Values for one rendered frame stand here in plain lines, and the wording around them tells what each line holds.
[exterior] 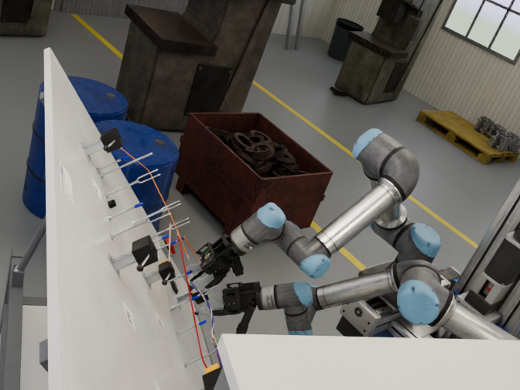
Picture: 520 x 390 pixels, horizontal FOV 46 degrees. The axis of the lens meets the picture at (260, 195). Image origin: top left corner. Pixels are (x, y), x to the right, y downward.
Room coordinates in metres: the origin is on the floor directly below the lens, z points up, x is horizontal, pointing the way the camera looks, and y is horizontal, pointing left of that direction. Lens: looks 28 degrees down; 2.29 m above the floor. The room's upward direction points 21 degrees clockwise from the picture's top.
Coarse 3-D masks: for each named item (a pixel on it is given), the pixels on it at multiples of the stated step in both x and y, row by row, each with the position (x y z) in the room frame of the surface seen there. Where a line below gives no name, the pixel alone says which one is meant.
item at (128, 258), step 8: (144, 240) 1.03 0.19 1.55; (136, 248) 1.00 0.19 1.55; (144, 248) 1.00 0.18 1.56; (152, 248) 1.01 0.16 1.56; (120, 256) 1.01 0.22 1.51; (128, 256) 1.00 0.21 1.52; (136, 256) 0.99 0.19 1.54; (144, 256) 0.99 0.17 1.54; (152, 256) 1.00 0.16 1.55; (112, 264) 0.98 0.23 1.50; (120, 264) 0.99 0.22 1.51; (128, 264) 1.00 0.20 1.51; (144, 264) 0.99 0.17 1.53
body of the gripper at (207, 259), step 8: (224, 240) 1.44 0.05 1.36; (200, 248) 1.46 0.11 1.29; (208, 248) 1.47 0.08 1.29; (216, 248) 1.44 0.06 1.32; (224, 248) 1.45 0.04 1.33; (232, 248) 1.44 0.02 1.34; (200, 256) 1.46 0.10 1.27; (208, 256) 1.44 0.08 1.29; (216, 256) 1.43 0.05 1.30; (224, 256) 1.45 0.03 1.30; (200, 264) 1.42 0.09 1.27; (208, 264) 1.42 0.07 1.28; (216, 264) 1.42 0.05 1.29; (224, 264) 1.43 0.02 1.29; (208, 272) 1.42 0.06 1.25; (216, 272) 1.44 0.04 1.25
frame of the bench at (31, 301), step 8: (24, 296) 1.54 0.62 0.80; (24, 304) 1.51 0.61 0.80; (32, 304) 1.52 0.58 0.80; (40, 304) 1.53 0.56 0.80; (0, 328) 1.48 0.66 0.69; (0, 344) 1.35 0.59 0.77; (0, 352) 1.30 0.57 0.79; (0, 360) 1.26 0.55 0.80; (0, 368) 1.23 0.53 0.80; (0, 376) 1.21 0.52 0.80; (0, 384) 1.18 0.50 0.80
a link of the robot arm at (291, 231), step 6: (288, 222) 1.55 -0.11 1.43; (288, 228) 1.52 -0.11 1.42; (294, 228) 1.53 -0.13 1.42; (282, 234) 1.50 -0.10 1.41; (288, 234) 1.50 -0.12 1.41; (294, 234) 1.50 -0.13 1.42; (300, 234) 1.51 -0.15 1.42; (270, 240) 1.50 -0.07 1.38; (276, 240) 1.50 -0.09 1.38; (282, 240) 1.50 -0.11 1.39; (288, 240) 1.49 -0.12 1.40; (282, 246) 1.49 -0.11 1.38; (288, 246) 1.48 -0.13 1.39
